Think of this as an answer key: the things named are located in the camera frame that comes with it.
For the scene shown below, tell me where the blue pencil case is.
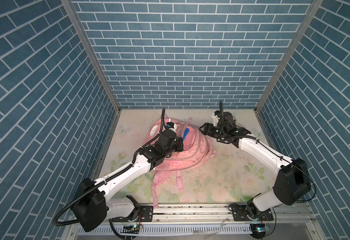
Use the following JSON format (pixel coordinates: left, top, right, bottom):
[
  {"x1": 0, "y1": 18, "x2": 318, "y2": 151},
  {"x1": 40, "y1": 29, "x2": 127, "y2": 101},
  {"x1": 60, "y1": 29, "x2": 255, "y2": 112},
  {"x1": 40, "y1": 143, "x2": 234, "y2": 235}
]
[{"x1": 182, "y1": 127, "x2": 190, "y2": 142}]

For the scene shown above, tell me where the pink student backpack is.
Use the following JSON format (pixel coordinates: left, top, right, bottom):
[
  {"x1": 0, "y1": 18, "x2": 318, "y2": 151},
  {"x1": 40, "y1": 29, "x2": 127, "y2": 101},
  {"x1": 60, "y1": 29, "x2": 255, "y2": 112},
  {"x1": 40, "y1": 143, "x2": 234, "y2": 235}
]
[{"x1": 152, "y1": 116, "x2": 216, "y2": 209}]

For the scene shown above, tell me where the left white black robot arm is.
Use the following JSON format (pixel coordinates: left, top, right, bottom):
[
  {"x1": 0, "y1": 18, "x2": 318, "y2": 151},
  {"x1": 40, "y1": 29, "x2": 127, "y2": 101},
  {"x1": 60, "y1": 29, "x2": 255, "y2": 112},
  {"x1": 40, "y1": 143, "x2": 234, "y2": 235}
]
[{"x1": 71, "y1": 130, "x2": 183, "y2": 232}]

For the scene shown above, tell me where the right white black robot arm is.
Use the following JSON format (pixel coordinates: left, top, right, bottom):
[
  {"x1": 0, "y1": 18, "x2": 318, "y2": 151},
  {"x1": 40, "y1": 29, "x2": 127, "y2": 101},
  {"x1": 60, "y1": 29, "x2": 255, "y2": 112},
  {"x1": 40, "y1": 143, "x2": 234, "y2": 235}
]
[{"x1": 199, "y1": 110, "x2": 312, "y2": 218}]

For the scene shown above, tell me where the left black corrugated cable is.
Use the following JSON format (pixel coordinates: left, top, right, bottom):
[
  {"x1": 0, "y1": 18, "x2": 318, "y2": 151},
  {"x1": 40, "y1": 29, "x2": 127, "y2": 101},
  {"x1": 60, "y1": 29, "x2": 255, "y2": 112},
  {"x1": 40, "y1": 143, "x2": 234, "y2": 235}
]
[{"x1": 52, "y1": 107, "x2": 167, "y2": 240}]

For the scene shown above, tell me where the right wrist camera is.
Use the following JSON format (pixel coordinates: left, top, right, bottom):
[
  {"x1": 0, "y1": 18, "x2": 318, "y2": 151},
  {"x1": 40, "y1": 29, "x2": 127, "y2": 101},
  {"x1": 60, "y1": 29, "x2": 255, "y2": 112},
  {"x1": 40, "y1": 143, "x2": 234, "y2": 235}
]
[{"x1": 212, "y1": 110, "x2": 221, "y2": 127}]

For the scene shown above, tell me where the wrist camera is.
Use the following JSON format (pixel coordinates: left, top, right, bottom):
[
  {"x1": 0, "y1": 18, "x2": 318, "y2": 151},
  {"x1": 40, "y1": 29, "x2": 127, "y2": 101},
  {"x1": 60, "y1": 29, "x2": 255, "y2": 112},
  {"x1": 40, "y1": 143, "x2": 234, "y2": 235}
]
[
  {"x1": 212, "y1": 110, "x2": 221, "y2": 127},
  {"x1": 166, "y1": 122, "x2": 177, "y2": 132}
]

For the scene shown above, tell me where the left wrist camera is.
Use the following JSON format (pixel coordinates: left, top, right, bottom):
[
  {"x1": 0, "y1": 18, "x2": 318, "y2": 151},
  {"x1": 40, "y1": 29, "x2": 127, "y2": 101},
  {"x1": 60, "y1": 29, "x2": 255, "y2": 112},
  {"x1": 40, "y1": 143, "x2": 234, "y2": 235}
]
[{"x1": 166, "y1": 122, "x2": 177, "y2": 132}]

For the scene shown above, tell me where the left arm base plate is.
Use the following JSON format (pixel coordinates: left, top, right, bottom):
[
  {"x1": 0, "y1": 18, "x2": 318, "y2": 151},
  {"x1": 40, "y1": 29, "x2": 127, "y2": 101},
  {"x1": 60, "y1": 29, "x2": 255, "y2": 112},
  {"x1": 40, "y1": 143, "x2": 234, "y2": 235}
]
[{"x1": 112, "y1": 206, "x2": 154, "y2": 223}]

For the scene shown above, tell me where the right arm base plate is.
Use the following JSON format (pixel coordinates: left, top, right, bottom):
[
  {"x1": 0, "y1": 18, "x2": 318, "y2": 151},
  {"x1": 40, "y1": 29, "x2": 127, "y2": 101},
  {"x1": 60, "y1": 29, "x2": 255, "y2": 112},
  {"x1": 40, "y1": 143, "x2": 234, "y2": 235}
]
[{"x1": 227, "y1": 203, "x2": 274, "y2": 222}]

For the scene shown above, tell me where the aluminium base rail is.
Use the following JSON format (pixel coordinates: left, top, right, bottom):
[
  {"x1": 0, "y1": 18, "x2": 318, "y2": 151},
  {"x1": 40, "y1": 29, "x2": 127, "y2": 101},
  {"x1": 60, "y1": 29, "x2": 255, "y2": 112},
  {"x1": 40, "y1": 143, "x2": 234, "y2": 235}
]
[{"x1": 64, "y1": 203, "x2": 325, "y2": 240}]

